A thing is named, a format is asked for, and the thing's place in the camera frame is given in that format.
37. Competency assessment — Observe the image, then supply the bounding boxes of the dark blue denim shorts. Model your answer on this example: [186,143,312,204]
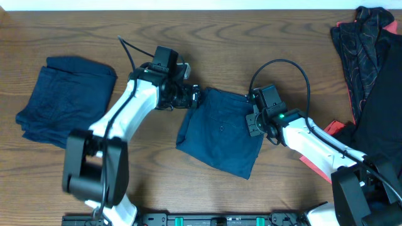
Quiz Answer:
[176,88,263,180]

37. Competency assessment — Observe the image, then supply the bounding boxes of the folded dark blue garment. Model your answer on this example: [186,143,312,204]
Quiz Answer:
[16,56,117,148]

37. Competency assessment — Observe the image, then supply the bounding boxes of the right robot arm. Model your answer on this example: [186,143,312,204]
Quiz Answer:
[246,85,401,225]

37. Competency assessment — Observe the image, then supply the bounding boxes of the black patterned garment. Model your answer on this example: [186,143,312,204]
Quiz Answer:
[330,6,395,124]

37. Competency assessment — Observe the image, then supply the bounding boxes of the black red-trimmed shorts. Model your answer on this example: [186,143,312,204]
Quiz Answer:
[298,20,402,189]

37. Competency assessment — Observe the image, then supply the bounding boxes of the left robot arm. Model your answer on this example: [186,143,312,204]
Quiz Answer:
[62,46,200,225]

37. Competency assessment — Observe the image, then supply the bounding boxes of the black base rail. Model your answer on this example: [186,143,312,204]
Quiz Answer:
[61,212,308,226]

